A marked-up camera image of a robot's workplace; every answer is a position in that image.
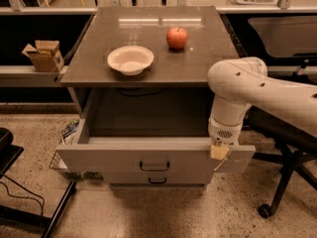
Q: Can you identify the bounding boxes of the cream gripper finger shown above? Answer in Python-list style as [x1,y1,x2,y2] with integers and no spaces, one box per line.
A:
[210,142,230,160]

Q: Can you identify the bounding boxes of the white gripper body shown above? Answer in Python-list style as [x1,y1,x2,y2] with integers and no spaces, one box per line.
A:
[208,118,242,145]

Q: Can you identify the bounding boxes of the grey top drawer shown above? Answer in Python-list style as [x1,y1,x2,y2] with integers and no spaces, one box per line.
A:
[56,88,256,175]

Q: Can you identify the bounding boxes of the grey drawer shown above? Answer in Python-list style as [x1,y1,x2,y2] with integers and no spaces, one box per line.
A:
[102,173,212,184]
[56,88,256,175]

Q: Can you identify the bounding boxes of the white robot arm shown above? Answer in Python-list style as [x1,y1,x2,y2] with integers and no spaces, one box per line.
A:
[207,57,317,160]

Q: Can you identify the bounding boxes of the grey bottom drawer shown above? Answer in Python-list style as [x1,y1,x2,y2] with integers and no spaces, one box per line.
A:
[102,173,212,184]

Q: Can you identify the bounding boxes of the grey drawer cabinet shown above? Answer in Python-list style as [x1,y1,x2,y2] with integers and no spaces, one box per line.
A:
[56,7,255,188]

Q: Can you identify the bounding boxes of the open cardboard box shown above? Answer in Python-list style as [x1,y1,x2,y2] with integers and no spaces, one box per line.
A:
[22,40,64,72]

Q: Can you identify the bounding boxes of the black office chair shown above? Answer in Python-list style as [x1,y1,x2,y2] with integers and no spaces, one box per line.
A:
[247,107,317,218]

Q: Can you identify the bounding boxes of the red apple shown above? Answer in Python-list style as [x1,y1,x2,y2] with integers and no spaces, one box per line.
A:
[166,27,188,50]

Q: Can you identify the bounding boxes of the white bowl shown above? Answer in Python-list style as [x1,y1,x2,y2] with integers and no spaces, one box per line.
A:
[107,46,154,75]

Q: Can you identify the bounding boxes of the snack bag in basket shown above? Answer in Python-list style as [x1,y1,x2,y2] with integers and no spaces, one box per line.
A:
[61,120,79,145]

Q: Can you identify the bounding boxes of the black stand with cable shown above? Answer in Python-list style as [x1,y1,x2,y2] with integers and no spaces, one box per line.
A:
[0,127,76,238]

